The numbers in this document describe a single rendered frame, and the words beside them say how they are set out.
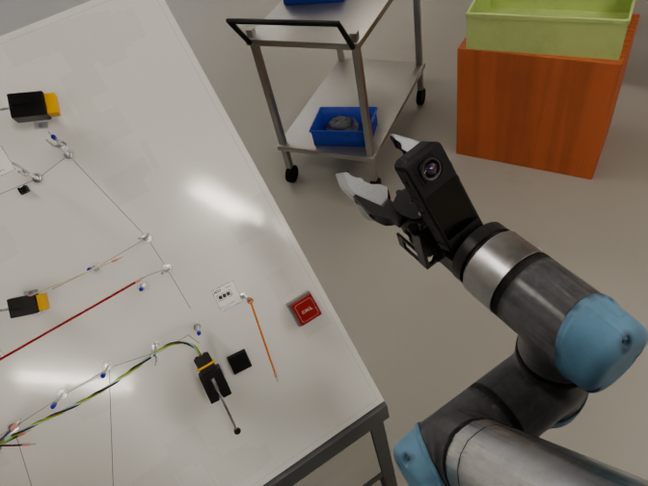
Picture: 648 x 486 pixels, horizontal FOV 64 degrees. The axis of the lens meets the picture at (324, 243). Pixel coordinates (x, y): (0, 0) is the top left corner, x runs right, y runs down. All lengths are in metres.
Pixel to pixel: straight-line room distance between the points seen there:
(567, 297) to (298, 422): 0.80
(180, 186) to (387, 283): 1.57
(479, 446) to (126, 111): 0.90
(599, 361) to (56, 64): 1.03
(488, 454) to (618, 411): 1.84
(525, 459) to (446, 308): 2.01
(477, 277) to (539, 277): 0.06
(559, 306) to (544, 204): 2.39
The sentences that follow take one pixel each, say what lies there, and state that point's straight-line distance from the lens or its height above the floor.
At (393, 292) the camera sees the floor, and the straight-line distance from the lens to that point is 2.47.
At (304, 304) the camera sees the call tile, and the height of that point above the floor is 1.11.
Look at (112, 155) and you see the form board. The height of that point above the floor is 1.43.
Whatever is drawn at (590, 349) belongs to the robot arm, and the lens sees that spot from 0.47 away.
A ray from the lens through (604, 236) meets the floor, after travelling 2.77.
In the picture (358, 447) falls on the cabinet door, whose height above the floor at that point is 0.65.
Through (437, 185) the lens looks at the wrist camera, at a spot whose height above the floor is 1.63.
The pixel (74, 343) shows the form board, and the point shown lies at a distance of 1.12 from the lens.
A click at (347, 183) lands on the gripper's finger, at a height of 1.58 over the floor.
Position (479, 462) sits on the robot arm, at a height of 1.56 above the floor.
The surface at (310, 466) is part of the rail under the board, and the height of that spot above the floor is 0.83.
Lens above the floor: 1.98
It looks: 47 degrees down
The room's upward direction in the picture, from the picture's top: 15 degrees counter-clockwise
